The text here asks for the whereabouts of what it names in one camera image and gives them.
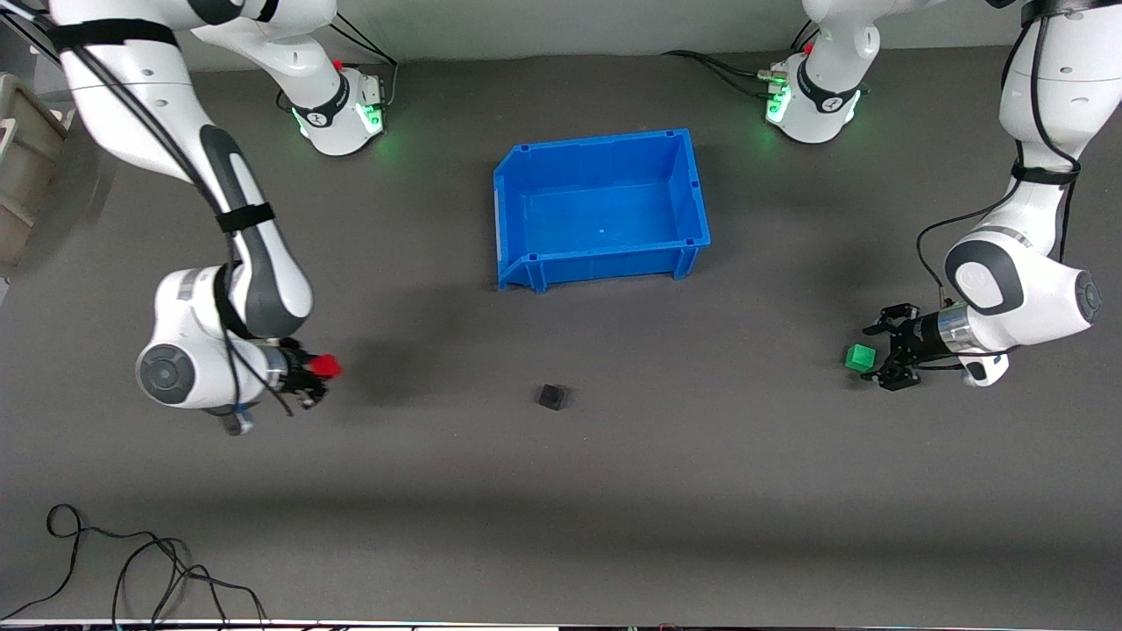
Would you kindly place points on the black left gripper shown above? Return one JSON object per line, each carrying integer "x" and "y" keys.
{"x": 917, "y": 336}

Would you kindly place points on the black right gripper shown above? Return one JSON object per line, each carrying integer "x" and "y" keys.
{"x": 296, "y": 371}

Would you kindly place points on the red cube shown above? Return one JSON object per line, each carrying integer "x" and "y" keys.
{"x": 328, "y": 366}

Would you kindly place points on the green cube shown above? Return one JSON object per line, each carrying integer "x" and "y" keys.
{"x": 861, "y": 356}

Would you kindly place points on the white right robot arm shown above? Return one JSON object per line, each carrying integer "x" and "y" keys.
{"x": 254, "y": 263}

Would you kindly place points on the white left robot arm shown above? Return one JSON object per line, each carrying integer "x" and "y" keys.
{"x": 1043, "y": 88}

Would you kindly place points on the black cube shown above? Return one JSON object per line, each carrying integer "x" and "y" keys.
{"x": 550, "y": 397}

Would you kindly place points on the blue plastic bin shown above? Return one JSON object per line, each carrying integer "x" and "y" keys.
{"x": 605, "y": 210}

